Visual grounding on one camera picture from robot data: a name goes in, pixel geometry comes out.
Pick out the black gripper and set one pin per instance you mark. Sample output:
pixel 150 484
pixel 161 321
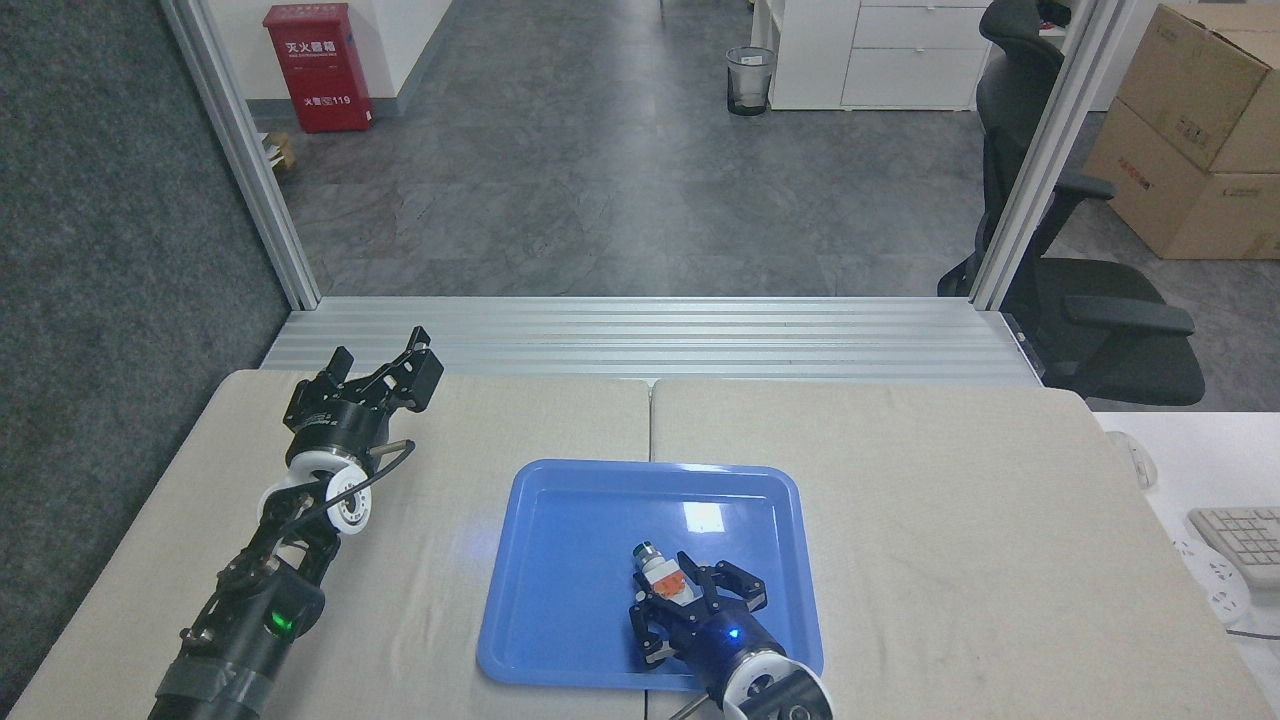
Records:
pixel 338 428
pixel 715 645

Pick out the white orange switch part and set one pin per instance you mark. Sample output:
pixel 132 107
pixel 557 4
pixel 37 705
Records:
pixel 660 574

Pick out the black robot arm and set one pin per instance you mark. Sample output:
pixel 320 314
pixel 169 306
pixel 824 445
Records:
pixel 250 640
pixel 800 700

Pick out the blue plastic tray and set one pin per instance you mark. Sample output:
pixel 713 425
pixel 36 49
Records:
pixel 570 580

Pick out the beige table cloth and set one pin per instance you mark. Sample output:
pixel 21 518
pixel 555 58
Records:
pixel 430 560
pixel 950 540

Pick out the flat cardboard scrap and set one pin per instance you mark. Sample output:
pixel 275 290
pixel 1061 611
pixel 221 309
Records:
pixel 280 150

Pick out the red fire extinguisher box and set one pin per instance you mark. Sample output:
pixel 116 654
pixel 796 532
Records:
pixel 318 70

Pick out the white computer mouse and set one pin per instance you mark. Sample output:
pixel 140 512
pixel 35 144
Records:
pixel 1135 460

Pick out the grey mesh trash bin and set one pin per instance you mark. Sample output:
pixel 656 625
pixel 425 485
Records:
pixel 750 80

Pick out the black office chair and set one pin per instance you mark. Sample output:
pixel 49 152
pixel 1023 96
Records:
pixel 1090 300

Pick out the white power strip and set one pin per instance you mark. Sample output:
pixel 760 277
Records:
pixel 1215 585

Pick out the white keyboard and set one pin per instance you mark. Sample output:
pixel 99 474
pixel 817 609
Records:
pixel 1245 545

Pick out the white drawer cabinet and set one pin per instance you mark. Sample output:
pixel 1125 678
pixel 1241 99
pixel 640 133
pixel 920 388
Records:
pixel 900 60

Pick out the large brown cardboard box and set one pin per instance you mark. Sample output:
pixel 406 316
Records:
pixel 1150 190

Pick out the small brown cardboard box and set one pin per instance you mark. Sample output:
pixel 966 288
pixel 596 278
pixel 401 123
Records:
pixel 1190 80

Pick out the silver aluminium post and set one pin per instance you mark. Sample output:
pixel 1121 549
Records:
pixel 1045 150
pixel 250 160

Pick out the silver aluminium rail platform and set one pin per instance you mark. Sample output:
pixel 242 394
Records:
pixel 650 340

